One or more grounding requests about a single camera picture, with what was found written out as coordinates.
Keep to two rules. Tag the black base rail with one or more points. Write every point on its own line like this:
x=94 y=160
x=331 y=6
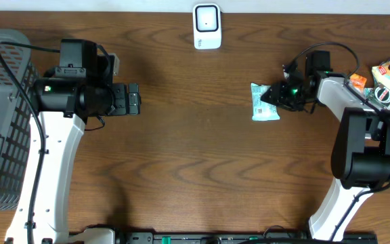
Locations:
x=215 y=238

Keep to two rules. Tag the white barcode scanner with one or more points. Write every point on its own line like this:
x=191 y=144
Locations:
x=207 y=26

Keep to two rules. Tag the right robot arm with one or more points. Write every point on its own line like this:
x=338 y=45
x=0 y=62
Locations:
x=360 y=159

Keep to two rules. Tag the red white tape roll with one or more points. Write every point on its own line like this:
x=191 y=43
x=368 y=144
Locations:
x=380 y=96

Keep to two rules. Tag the small orange tissue pack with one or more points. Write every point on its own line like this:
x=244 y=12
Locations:
x=358 y=82

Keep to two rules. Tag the grey plastic mesh basket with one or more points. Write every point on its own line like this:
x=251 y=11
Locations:
x=14 y=116

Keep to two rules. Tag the small teal tissue pack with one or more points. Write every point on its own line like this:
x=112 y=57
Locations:
x=368 y=92

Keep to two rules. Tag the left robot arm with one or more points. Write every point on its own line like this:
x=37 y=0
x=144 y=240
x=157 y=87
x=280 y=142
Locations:
x=61 y=101

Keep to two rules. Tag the green Zappy wipes pack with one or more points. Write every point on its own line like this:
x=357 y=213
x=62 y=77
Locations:
x=262 y=111

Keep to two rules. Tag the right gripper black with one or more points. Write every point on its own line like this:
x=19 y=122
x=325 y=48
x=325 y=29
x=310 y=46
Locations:
x=275 y=97

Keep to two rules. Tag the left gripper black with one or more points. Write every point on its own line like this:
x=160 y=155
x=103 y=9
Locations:
x=121 y=92

